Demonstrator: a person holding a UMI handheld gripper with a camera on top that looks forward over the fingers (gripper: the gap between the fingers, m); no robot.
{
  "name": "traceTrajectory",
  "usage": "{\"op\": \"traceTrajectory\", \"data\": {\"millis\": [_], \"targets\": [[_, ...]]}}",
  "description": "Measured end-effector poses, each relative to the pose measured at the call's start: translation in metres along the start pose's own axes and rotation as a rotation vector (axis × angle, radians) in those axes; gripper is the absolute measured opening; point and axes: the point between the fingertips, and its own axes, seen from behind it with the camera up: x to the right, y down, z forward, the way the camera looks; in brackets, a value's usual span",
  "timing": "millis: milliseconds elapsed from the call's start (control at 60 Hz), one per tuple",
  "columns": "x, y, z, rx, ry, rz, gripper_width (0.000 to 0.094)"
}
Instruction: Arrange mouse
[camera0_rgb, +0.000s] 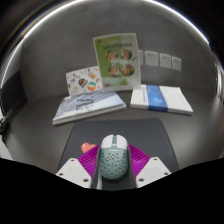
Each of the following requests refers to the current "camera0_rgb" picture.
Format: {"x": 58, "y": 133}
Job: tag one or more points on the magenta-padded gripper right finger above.
{"x": 154, "y": 170}

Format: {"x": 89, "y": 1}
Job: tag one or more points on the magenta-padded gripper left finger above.
{"x": 74, "y": 171}

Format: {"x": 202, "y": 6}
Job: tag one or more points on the pale green perforated computer mouse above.
{"x": 113, "y": 160}

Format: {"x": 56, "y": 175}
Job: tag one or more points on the black mouse pad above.
{"x": 120, "y": 128}

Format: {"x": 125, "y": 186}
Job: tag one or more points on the grey-blue printed magazine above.
{"x": 88, "y": 105}

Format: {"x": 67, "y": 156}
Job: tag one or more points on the white book with blue band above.
{"x": 163, "y": 100}

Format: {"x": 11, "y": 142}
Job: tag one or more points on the small white sticker card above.
{"x": 83, "y": 80}

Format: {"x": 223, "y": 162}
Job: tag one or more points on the green flyer in clear stand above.
{"x": 116, "y": 61}

